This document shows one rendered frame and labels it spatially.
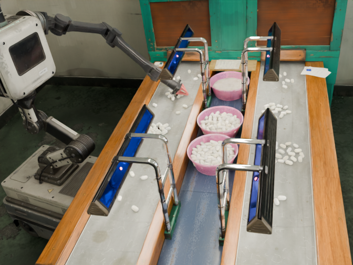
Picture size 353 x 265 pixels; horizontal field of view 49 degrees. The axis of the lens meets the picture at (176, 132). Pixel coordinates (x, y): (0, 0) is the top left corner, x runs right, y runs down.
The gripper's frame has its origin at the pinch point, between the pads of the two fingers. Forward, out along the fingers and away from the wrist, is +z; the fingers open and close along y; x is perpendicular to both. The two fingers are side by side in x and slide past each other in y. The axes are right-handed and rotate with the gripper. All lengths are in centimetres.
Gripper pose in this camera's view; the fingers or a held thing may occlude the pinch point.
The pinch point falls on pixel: (187, 94)
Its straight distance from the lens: 252.3
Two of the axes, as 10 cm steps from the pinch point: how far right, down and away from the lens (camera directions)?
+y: 2.1, -6.1, 7.6
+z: 8.3, 5.3, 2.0
